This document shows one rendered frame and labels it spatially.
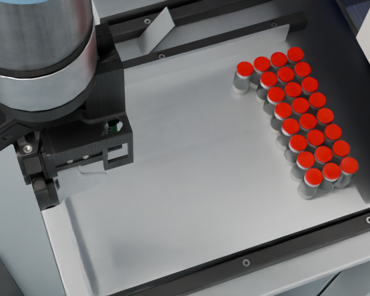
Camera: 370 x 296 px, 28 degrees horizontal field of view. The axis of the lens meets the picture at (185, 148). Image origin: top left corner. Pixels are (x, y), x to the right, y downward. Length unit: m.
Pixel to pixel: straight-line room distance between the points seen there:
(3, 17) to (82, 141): 0.17
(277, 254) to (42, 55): 0.50
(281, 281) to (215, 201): 0.12
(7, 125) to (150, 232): 0.40
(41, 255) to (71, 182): 1.19
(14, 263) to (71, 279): 0.95
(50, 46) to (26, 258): 1.41
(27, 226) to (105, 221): 0.96
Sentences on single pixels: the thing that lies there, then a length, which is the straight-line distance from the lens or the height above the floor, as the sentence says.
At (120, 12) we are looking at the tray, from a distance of 0.95.
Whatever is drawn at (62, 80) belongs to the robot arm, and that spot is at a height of 1.33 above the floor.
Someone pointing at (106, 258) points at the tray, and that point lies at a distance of 0.85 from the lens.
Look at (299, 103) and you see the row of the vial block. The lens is 0.89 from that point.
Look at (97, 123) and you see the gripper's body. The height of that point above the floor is 1.23.
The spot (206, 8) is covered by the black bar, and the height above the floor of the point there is 0.90.
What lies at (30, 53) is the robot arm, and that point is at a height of 1.36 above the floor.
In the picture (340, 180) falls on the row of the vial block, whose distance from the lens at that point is 0.88.
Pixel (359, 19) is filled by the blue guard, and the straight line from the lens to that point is 0.87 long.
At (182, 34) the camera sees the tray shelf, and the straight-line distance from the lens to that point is 0.98.
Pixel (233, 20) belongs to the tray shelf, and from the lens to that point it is 1.00.
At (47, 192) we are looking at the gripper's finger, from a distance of 0.54.
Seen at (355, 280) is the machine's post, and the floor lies 0.65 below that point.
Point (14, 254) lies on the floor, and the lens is 1.79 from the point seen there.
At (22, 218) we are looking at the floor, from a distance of 1.82.
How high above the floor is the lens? 1.69
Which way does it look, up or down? 65 degrees down
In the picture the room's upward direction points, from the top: 7 degrees clockwise
